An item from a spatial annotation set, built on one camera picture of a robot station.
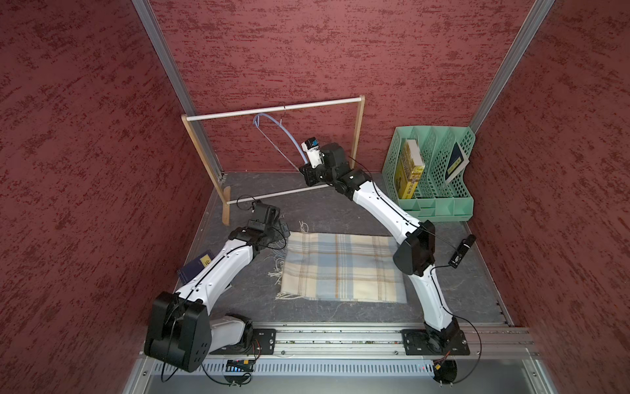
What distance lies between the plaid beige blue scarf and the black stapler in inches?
9.8

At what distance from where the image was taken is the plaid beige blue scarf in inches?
33.2

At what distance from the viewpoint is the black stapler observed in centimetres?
91
